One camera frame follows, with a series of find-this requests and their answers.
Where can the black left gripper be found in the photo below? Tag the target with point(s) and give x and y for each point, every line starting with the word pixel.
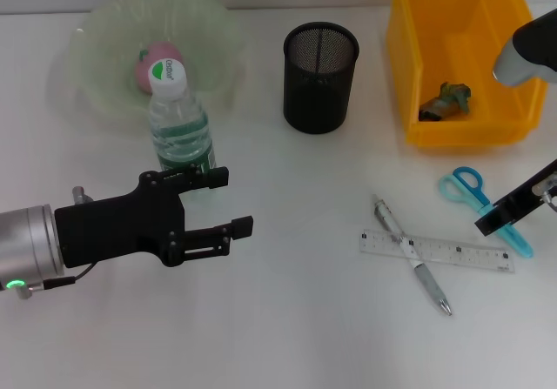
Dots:
pixel 117 228

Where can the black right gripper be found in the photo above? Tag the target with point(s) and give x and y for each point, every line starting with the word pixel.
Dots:
pixel 533 193

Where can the clear plastic ruler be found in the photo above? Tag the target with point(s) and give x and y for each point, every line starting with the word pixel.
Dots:
pixel 461 254

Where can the silver ballpoint pen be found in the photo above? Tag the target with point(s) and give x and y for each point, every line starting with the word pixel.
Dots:
pixel 428 280

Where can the clear green-label water bottle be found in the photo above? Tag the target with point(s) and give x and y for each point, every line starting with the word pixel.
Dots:
pixel 178 123

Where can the green plastic wrapper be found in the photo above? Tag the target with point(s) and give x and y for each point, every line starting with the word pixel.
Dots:
pixel 448 102

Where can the pink toy peach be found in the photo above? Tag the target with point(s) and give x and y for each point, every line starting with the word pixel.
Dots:
pixel 161 51

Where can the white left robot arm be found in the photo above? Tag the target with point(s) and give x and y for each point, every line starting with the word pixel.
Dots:
pixel 26 241

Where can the black mesh pen holder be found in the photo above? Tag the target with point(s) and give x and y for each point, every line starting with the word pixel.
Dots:
pixel 320 97

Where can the pale green fruit plate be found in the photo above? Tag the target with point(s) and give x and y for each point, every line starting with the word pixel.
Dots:
pixel 109 32

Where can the yellow plastic bin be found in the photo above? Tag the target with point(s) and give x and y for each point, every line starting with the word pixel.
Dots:
pixel 457 23

